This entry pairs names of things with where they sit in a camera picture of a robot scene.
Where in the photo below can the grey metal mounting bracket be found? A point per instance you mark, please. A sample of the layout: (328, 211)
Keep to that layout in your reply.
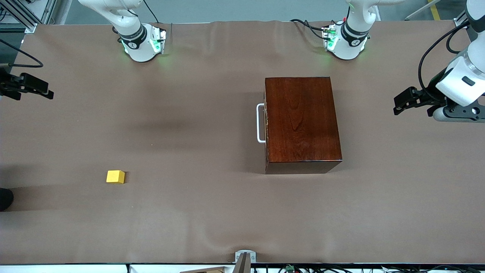
(245, 256)

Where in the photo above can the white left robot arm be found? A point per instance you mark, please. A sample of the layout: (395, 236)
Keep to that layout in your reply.
(343, 51)

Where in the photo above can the dark brown wooden cabinet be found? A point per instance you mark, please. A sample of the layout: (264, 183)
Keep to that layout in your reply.
(303, 121)

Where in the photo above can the aluminium frame corner profile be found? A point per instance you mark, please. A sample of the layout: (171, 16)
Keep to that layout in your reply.
(459, 23)

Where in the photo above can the grey stand post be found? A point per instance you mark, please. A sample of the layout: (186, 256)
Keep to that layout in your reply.
(242, 265)

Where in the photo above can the light wooden board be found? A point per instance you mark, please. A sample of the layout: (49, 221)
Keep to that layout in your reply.
(204, 270)

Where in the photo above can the black round object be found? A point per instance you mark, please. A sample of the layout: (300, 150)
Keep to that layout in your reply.
(4, 199)

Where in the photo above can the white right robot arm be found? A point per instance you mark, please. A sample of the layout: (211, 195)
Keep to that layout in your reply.
(142, 53)

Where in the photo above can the aluminium frame with diagonal bars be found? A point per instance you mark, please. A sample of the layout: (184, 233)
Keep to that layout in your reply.
(30, 26)

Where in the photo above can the yellow block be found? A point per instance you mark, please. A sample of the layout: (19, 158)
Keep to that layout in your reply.
(114, 176)

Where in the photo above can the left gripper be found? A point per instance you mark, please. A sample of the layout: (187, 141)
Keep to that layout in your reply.
(433, 96)

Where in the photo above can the large table cover mat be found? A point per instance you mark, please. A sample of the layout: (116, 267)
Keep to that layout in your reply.
(189, 212)

